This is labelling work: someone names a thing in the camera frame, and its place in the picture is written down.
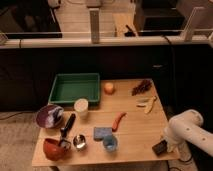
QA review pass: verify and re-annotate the black eraser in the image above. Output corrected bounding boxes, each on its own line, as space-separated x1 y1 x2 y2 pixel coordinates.
152 140 167 156

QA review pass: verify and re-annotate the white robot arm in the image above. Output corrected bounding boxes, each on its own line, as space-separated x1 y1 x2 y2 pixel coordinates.
163 109 213 157

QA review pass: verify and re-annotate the orange fruit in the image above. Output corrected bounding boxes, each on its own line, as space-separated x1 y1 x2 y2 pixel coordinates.
104 82 115 95

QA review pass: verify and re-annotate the orange carrot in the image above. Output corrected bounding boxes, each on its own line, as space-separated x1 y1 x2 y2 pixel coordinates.
112 112 126 132

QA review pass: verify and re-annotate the white cup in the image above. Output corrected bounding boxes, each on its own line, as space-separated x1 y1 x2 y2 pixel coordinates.
74 98 89 117

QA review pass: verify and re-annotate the purple grape bunch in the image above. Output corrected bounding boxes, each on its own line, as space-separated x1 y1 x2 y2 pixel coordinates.
131 80 152 96

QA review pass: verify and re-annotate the green plastic tray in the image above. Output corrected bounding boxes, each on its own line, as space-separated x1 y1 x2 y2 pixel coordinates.
48 73 101 106

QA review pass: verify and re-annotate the yellow banana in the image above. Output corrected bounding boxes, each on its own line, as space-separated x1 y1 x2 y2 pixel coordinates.
137 96 157 114

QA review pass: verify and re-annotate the blue sponge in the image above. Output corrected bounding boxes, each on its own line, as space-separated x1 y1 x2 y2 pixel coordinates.
93 127 112 141

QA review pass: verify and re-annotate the blue glass cup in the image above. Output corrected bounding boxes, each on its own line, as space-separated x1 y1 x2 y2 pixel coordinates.
103 135 118 152

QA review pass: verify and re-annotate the black object on far desk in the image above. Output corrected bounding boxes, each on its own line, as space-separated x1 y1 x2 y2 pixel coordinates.
124 25 136 37

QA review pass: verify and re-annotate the small metal cup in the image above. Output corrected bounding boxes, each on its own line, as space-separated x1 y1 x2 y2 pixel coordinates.
73 134 86 150

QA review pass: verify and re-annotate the purple white bowl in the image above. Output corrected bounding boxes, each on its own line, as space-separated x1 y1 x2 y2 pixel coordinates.
36 104 64 128

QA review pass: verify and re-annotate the red bowl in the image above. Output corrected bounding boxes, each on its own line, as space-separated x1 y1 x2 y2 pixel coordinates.
43 138 71 161

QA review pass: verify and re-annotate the black handled tool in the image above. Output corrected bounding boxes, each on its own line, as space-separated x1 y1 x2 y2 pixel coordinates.
60 113 76 138

